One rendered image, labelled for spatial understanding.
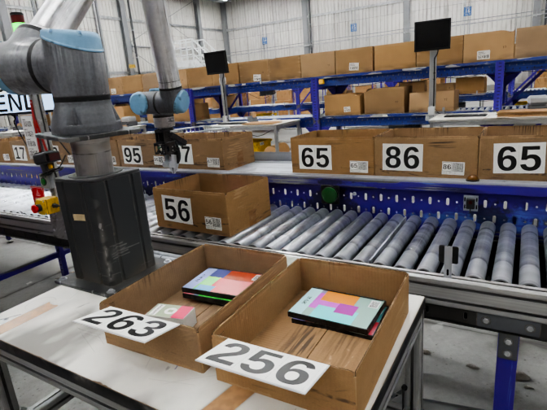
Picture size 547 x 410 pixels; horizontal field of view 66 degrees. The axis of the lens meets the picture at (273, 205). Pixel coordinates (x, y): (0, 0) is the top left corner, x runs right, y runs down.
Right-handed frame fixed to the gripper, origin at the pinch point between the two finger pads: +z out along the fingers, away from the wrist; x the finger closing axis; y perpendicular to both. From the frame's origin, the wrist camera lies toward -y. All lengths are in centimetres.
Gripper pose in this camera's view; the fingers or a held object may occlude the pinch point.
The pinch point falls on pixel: (174, 170)
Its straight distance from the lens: 200.9
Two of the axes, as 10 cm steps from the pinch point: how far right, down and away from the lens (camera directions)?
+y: -4.8, 2.8, -8.3
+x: 8.7, 0.6, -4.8
